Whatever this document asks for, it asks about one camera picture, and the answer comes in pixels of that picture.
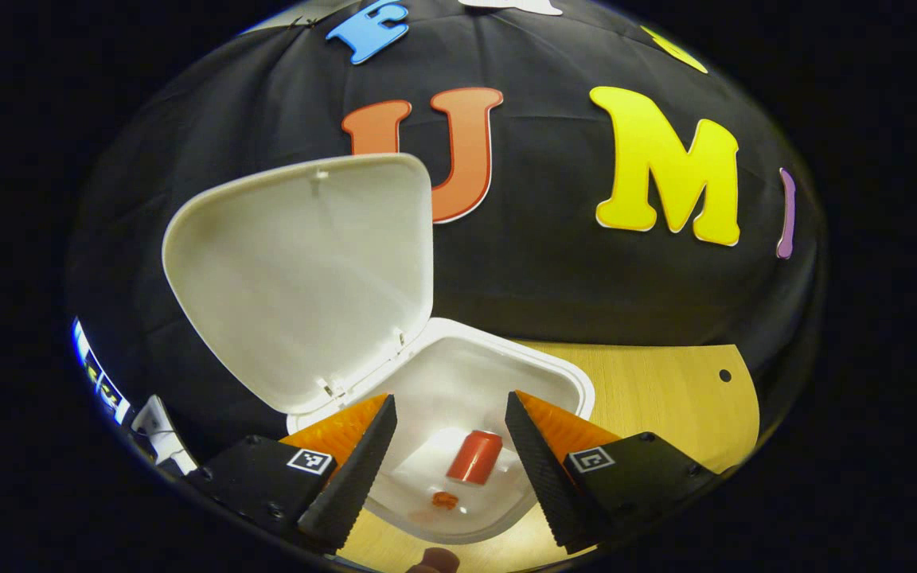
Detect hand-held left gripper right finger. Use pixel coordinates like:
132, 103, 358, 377
505, 390, 718, 555

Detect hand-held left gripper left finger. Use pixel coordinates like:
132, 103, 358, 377
186, 394, 398, 555

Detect red pop can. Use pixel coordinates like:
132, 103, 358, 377
447, 430, 504, 485

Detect white desktop garbage bin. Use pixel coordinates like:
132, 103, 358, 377
162, 153, 596, 545

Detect wooden desktop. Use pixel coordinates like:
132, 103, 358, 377
335, 341, 762, 573

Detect white side table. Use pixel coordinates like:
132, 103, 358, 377
131, 394, 198, 477

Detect black backdrop cloth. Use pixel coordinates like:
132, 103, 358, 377
67, 0, 825, 462

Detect computer monitor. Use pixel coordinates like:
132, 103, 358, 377
71, 317, 131, 425

